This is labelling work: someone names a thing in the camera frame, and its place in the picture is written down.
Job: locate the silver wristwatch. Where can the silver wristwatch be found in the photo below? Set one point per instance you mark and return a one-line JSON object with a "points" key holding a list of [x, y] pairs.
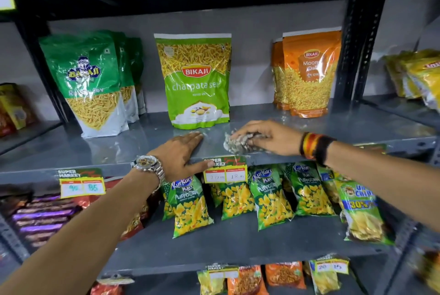
{"points": [[149, 164]]}

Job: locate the light green snack pouch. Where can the light green snack pouch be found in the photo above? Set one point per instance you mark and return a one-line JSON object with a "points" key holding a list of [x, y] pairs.
{"points": [[196, 88]]}

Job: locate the person's right fingers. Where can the person's right fingers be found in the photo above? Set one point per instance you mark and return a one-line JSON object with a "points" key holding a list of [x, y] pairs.
{"points": [[249, 129]]}

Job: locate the person's left forearm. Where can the person's left forearm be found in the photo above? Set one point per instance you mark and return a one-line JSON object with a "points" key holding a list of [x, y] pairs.
{"points": [[86, 232]]}

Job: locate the person's left thumb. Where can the person's left thumb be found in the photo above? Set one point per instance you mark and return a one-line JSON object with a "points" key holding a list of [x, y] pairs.
{"points": [[202, 166]]}

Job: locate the grey cleaning cloth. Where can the grey cleaning cloth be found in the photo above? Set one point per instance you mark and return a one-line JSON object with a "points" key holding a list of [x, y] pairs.
{"points": [[240, 145]]}

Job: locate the person's left hand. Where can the person's left hand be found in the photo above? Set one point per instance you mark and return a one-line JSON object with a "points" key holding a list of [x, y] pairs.
{"points": [[175, 159]]}

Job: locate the person's right forearm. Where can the person's right forearm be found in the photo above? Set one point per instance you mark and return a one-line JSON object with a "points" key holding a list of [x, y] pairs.
{"points": [[385, 177]]}

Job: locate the dark metal shelf rack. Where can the dark metal shelf rack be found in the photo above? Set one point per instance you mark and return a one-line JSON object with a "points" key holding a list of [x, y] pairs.
{"points": [[240, 245]]}

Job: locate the small orange snack packet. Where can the small orange snack packet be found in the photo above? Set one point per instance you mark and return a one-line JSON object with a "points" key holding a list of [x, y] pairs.
{"points": [[285, 274], [247, 282]]}

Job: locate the stack of purple chocolate bars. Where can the stack of purple chocolate bars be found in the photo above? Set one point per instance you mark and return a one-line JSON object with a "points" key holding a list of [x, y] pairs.
{"points": [[41, 219]]}

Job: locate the yellow boxed packet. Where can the yellow boxed packet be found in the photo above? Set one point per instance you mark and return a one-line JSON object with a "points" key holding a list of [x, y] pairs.
{"points": [[15, 105]]}

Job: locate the black wristband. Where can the black wristband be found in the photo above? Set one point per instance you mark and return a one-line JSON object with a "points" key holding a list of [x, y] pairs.
{"points": [[325, 150]]}

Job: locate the blurred orange snack packet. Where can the blurred orange snack packet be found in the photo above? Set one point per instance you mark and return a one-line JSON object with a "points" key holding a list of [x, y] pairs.
{"points": [[429, 270]]}

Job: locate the green puffed corn packet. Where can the green puffed corn packet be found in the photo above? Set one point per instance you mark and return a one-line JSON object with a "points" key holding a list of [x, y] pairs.
{"points": [[237, 202], [189, 208], [271, 198], [311, 191]]}

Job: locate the small yellow snack packet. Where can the small yellow snack packet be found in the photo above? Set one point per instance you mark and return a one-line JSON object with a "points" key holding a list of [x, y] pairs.
{"points": [[210, 286], [323, 281]]}

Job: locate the green yellow chips packet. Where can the green yellow chips packet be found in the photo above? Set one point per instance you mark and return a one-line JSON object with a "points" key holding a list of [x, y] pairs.
{"points": [[361, 212], [328, 184]]}

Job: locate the green white noodle snack pouch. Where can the green white noodle snack pouch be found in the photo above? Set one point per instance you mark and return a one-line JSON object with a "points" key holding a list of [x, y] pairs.
{"points": [[126, 91], [86, 85], [138, 81]]}

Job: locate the red yellow thread wristband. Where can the red yellow thread wristband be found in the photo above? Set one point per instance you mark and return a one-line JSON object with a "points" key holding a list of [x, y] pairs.
{"points": [[309, 145]]}

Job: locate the red foil snack packet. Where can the red foil snack packet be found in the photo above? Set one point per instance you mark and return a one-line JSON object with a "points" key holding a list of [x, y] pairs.
{"points": [[134, 222], [106, 289]]}

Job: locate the orange snack pouch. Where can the orange snack pouch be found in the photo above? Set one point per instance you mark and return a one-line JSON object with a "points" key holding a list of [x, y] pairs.
{"points": [[277, 74], [311, 78]]}

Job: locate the person's right hand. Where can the person's right hand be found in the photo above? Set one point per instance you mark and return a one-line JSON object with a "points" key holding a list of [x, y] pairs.
{"points": [[282, 140]]}

